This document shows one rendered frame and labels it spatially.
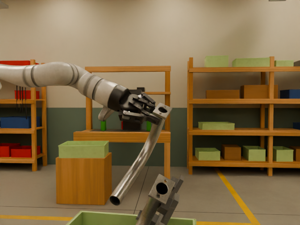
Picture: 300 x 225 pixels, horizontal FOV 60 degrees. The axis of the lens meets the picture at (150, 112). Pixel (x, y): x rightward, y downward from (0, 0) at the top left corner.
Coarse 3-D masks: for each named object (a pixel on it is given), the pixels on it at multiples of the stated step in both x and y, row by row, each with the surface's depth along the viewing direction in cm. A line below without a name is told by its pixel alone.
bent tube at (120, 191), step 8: (160, 104) 73; (160, 112) 70; (168, 112) 71; (152, 128) 75; (160, 128) 74; (152, 136) 75; (144, 144) 77; (152, 144) 76; (144, 152) 75; (136, 160) 73; (144, 160) 73; (136, 168) 70; (128, 176) 66; (136, 176) 68; (120, 184) 64; (128, 184) 65; (112, 192) 62; (120, 192) 62; (112, 200) 62; (120, 200) 61
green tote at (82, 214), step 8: (80, 216) 92; (88, 216) 93; (96, 216) 93; (104, 216) 92; (112, 216) 92; (120, 216) 91; (128, 216) 91; (136, 216) 90; (72, 224) 86; (80, 224) 92; (88, 224) 93; (96, 224) 93; (104, 224) 92; (112, 224) 92; (120, 224) 91; (128, 224) 91; (168, 224) 88; (176, 224) 88; (184, 224) 87; (192, 224) 87
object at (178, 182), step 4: (180, 176) 77; (172, 180) 76; (176, 180) 76; (180, 180) 75; (176, 184) 75; (180, 184) 75; (172, 188) 76; (176, 188) 75; (172, 192) 75; (176, 192) 75; (172, 196) 75; (160, 216) 74; (160, 220) 72; (156, 224) 73
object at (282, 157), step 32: (192, 64) 483; (224, 64) 482; (256, 64) 479; (288, 64) 474; (192, 96) 485; (224, 96) 488; (256, 96) 485; (288, 96) 481; (192, 128) 488; (224, 128) 489; (256, 128) 517; (288, 128) 517; (192, 160) 492; (224, 160) 492; (256, 160) 486; (288, 160) 482
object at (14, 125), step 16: (16, 64) 511; (32, 64) 505; (16, 96) 513; (32, 96) 508; (32, 112) 509; (0, 128) 517; (16, 128) 515; (32, 128) 510; (0, 144) 559; (16, 144) 546; (32, 144) 511; (0, 160) 513; (16, 160) 511; (32, 160) 508
